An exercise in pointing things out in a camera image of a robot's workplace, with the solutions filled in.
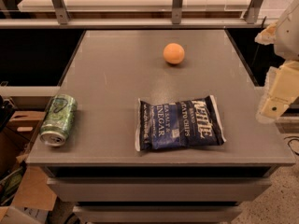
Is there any lower grey drawer front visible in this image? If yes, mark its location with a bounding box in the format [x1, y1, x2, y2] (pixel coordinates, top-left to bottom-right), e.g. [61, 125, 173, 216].
[73, 206, 241, 224]

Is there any green soda can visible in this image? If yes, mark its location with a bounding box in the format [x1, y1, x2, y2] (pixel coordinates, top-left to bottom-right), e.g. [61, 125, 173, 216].
[39, 94, 78, 147]

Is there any grey drawer cabinet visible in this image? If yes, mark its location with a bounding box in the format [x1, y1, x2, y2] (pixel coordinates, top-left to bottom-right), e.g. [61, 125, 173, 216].
[28, 30, 295, 223]

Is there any upper grey drawer front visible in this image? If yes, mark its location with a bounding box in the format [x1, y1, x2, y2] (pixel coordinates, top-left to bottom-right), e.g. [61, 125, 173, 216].
[47, 177, 271, 202]

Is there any grey drawer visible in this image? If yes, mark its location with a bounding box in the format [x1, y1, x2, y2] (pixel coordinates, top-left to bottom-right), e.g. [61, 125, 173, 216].
[47, 177, 271, 202]
[73, 206, 241, 224]

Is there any black cable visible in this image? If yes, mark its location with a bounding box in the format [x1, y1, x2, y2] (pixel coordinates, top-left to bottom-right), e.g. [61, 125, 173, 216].
[283, 135, 299, 156]

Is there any blue potato chips bag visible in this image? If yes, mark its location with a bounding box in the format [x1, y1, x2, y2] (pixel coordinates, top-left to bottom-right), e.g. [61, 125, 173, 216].
[135, 95, 226, 151]

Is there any metal shelf frame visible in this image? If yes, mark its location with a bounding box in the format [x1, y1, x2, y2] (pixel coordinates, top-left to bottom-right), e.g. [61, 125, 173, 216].
[0, 0, 280, 29]

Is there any orange fruit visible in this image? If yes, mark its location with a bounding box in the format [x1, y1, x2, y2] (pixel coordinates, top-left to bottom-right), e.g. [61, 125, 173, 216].
[163, 43, 185, 64]

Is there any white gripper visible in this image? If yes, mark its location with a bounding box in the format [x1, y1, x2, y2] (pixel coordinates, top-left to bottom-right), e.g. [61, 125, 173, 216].
[254, 0, 299, 123]

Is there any brown cardboard box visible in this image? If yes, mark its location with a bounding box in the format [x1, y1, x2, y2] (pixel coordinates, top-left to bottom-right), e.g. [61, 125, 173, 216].
[0, 111, 57, 211]

